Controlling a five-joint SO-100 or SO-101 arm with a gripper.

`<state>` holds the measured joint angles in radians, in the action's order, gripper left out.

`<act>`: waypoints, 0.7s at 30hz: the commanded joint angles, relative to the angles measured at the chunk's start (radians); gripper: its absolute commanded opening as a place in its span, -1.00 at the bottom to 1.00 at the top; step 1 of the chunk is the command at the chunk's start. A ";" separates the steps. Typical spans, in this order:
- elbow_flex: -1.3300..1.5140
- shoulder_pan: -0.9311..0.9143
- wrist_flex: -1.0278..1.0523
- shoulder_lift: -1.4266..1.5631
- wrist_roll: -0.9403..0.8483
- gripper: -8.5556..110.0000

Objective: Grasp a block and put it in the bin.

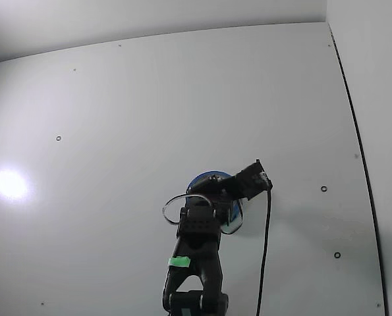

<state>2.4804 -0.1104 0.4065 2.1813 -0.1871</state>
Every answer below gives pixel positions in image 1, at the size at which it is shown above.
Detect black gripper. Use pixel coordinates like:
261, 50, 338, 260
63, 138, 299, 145
188, 174, 246, 212

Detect blue tape roll bin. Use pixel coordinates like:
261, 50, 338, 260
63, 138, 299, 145
187, 169, 244, 235

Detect green tape strip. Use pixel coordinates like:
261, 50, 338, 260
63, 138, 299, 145
167, 255, 192, 269

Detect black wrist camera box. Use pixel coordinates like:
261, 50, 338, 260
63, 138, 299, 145
233, 159, 274, 203

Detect white black servo wire loop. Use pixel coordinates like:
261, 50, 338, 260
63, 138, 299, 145
161, 193, 217, 226

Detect black camera cable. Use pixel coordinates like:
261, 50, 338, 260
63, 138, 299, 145
256, 187, 274, 316

